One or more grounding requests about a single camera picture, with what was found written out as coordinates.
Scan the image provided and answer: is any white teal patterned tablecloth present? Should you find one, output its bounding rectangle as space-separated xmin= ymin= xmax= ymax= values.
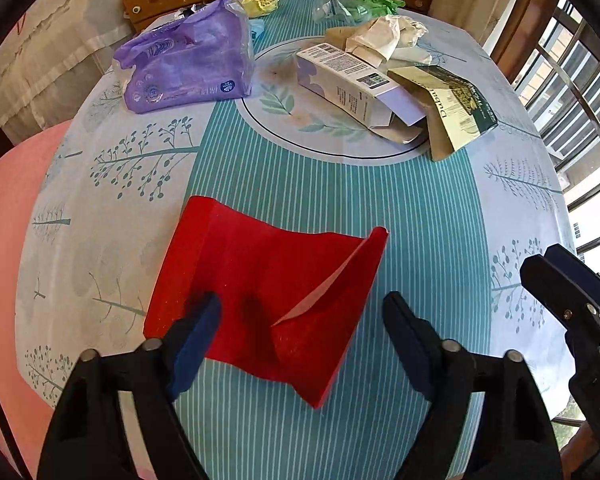
xmin=15 ymin=0 xmax=573 ymax=479

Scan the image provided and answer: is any metal window grille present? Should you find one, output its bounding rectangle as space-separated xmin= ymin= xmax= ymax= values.
xmin=494 ymin=0 xmax=600 ymax=430

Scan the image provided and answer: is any green beige paper box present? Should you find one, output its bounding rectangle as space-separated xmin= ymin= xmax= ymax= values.
xmin=388 ymin=64 xmax=498 ymax=162

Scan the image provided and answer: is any pink bed sheet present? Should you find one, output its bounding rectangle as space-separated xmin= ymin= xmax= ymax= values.
xmin=0 ymin=122 xmax=71 ymax=474

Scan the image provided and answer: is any white purple carton box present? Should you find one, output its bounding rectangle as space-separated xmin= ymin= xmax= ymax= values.
xmin=296 ymin=42 xmax=426 ymax=128

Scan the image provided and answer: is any purple plastic tissue pack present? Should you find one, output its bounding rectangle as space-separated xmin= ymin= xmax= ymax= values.
xmin=112 ymin=0 xmax=254 ymax=114

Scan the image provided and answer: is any crumpled white paper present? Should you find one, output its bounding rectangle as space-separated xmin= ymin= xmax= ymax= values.
xmin=325 ymin=15 xmax=431 ymax=67

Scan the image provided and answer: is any white lace cloth cover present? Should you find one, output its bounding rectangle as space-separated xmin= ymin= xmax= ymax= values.
xmin=0 ymin=0 xmax=133 ymax=144

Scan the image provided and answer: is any crumpled green plastic bag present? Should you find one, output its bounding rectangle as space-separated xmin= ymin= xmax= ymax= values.
xmin=358 ymin=0 xmax=406 ymax=18

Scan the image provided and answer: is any clear crumpled plastic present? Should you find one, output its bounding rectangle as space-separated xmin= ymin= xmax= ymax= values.
xmin=311 ymin=0 xmax=372 ymax=26

